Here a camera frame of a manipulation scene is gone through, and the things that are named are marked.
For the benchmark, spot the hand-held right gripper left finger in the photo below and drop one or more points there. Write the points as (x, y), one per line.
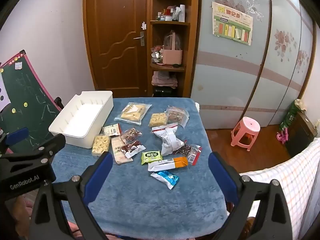
(98, 175)

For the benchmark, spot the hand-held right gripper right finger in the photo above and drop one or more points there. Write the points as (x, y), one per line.
(220, 177)

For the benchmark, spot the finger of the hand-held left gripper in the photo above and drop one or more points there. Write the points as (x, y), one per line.
(53, 142)
(17, 135)

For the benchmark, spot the long beige snack packet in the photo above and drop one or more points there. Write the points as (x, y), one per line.
(118, 153)

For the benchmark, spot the clear popcorn bar packet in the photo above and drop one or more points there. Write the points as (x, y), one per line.
(158, 119)
(101, 145)

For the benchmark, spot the white plastic bin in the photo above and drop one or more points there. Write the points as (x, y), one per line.
(82, 120)

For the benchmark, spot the dark jerky red-edged packet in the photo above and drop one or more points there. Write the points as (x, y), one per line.
(188, 152)

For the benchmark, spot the dark red white packet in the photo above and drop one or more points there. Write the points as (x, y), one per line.
(134, 149)

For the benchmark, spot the small white red packet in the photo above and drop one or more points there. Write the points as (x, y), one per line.
(111, 130)

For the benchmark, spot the clear red dates packet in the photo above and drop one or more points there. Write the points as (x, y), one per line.
(130, 134)

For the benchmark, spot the blue silver snack packet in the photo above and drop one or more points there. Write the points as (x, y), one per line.
(166, 178)

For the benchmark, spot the orange white bar packet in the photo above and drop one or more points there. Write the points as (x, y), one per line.
(167, 164)

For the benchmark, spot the small green snack packet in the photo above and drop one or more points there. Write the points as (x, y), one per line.
(150, 156)

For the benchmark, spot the white puffy red-striped packet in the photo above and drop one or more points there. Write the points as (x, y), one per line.
(167, 137)

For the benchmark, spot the pale yellow cracker packet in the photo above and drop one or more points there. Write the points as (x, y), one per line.
(132, 113)

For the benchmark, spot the clear brown biscuit packet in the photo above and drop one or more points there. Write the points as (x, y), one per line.
(178, 116)

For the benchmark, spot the person's left forearm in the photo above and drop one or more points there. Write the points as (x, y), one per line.
(17, 210)

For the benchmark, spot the black easel knob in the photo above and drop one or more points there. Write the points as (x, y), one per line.
(58, 101)

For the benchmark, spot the white dotted paper sheet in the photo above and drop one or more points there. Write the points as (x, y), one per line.
(3, 92)

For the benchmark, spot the green pink-framed chalkboard easel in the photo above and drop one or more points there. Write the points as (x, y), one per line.
(32, 92)

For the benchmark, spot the pink plastic stool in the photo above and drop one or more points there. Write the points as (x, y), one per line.
(246, 130)

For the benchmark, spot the white note on chalkboard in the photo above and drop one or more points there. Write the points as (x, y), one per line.
(18, 65)

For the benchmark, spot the pink toy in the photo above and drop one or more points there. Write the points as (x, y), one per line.
(282, 136)

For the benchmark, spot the white checked cloth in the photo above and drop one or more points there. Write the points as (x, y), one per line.
(295, 175)

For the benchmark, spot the dark wooden cabinet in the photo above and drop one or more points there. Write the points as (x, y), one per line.
(301, 135)

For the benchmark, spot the pale blue flowered wardrobe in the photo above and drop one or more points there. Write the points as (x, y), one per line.
(230, 85)

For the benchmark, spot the green bag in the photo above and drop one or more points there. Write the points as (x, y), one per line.
(291, 116)

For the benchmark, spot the black suitcase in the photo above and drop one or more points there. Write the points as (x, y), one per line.
(165, 92)

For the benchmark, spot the folded pink cloths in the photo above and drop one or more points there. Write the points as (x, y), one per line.
(163, 80)

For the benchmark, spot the brown wooden door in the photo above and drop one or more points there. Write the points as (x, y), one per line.
(112, 42)

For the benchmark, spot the pile of shiny wrappers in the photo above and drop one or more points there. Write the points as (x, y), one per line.
(157, 53)

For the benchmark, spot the wooden corner shelf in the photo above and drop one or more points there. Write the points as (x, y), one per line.
(193, 42)

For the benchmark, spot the group of toiletry bottles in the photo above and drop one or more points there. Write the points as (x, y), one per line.
(172, 13)

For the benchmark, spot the wall poster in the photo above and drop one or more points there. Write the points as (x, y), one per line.
(232, 23)

